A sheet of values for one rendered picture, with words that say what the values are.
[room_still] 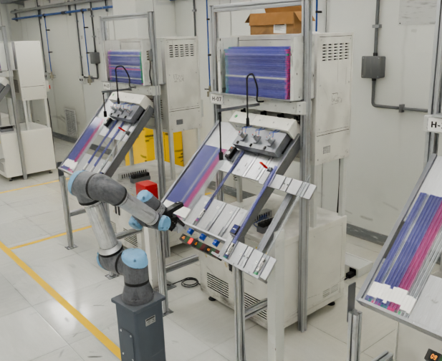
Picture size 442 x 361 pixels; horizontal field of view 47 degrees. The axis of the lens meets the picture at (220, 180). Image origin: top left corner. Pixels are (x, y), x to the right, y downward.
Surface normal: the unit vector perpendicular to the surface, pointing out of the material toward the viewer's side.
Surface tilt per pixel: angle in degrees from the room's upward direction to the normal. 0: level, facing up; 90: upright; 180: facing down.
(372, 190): 90
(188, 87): 90
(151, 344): 90
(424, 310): 44
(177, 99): 90
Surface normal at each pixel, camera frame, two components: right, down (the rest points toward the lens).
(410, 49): -0.77, 0.20
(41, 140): 0.64, 0.19
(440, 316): -0.56, -0.54
